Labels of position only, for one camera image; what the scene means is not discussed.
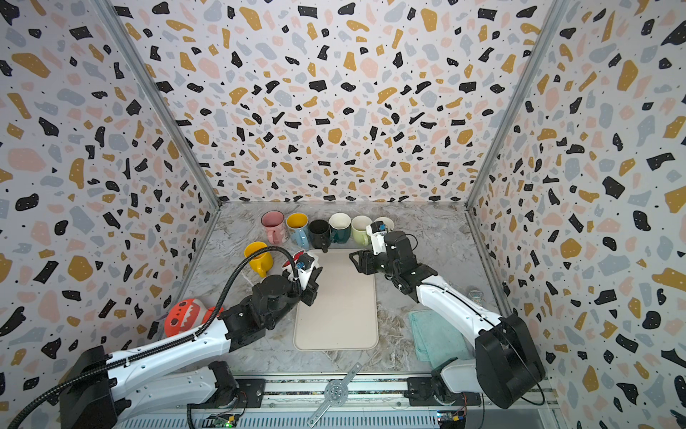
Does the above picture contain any metal perforated bracket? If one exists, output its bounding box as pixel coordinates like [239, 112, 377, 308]
[307, 362, 363, 428]

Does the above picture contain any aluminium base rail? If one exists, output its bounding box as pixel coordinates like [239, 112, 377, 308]
[118, 374, 565, 428]

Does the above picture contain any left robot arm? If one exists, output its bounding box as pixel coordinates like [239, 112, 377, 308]
[57, 262, 323, 428]

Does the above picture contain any red shark toy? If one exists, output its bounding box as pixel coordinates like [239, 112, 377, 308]
[164, 299, 215, 338]

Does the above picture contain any pink mug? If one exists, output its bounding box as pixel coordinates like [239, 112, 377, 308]
[260, 210, 289, 246]

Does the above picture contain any dark green mug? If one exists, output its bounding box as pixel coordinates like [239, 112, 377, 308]
[329, 213, 352, 244]

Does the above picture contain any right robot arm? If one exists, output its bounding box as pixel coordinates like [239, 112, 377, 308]
[349, 222, 545, 409]

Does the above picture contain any grey mug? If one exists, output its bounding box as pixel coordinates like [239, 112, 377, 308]
[375, 216, 395, 232]

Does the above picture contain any black mug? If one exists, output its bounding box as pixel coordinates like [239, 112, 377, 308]
[308, 219, 332, 253]

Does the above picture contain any glitter filled glass tube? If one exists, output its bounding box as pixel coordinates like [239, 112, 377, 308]
[467, 289, 483, 306]

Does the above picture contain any beige plastic tray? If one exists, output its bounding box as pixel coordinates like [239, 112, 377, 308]
[294, 250, 379, 351]

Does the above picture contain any light green cloth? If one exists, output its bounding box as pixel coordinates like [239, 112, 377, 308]
[409, 310, 473, 369]

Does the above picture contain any left black corrugated cable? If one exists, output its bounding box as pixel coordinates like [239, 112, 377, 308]
[6, 246, 301, 429]

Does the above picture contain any white mug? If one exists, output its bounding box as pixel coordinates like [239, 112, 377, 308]
[282, 250, 320, 281]

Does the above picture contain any light green mug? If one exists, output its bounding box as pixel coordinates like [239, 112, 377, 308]
[351, 216, 372, 246]

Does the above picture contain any blue butterfly mug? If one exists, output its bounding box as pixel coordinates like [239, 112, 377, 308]
[286, 213, 310, 250]

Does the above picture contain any yellow mug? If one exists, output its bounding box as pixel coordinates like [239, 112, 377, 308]
[244, 241, 273, 278]

